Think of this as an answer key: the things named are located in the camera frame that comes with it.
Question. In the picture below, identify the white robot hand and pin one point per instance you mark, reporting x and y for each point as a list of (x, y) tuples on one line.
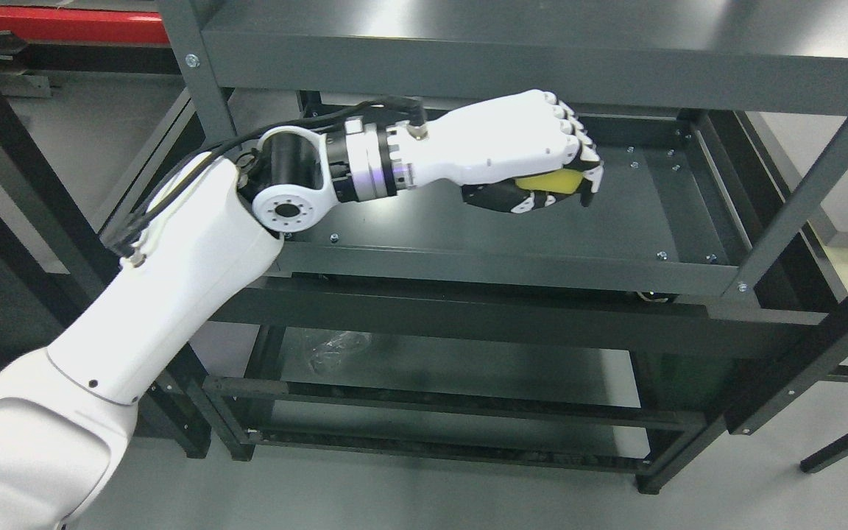
[(485, 146)]

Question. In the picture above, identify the green yellow sponge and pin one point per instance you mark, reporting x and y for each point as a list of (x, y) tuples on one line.
[(563, 181)]

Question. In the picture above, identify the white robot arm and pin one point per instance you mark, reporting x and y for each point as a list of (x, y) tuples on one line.
[(68, 410)]

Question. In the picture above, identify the dark grey metal shelf rack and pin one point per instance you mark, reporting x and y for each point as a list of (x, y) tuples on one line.
[(690, 300)]

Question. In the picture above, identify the red metal beam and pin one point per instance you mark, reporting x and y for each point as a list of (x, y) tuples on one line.
[(84, 25)]

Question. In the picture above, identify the black metal rack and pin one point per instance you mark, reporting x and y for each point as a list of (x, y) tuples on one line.
[(31, 183)]

